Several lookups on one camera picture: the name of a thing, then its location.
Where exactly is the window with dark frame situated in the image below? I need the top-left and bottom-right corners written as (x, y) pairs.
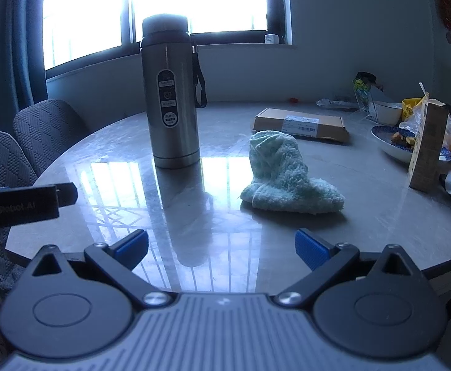
top-left (42, 0), bottom-right (293, 83)

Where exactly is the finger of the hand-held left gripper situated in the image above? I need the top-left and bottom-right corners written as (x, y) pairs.
top-left (0, 183), bottom-right (78, 231)

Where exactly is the tall cardboard carton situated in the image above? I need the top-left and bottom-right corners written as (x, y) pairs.
top-left (408, 98), bottom-right (449, 194)

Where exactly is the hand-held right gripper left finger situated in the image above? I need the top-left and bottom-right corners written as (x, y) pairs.
top-left (26, 229), bottom-right (174, 310)

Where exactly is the yellow bag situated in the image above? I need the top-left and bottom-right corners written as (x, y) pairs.
top-left (401, 98), bottom-right (424, 123)

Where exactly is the plastic wrapped package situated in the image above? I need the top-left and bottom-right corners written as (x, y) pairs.
top-left (316, 98), bottom-right (359, 109)

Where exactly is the blue curtain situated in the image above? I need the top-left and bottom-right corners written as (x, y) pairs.
top-left (0, 0), bottom-right (49, 124)

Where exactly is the flat cardboard box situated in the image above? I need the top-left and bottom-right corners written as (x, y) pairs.
top-left (252, 107), bottom-right (350, 143)

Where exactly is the white bowl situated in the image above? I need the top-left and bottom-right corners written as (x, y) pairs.
top-left (372, 100), bottom-right (403, 126)

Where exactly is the stainless steel thermos bottle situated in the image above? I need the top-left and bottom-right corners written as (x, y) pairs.
top-left (140, 14), bottom-right (208, 169)

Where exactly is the colourful snack bag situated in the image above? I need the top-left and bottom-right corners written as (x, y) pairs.
top-left (352, 71), bottom-right (378, 115)

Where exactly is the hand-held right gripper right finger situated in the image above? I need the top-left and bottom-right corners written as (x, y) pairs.
top-left (274, 229), bottom-right (423, 310)

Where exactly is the light green towel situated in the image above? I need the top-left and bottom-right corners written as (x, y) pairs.
top-left (240, 130), bottom-right (345, 214)

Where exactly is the blue rimmed plate with food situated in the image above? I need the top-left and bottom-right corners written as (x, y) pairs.
top-left (370, 124), bottom-right (416, 163)

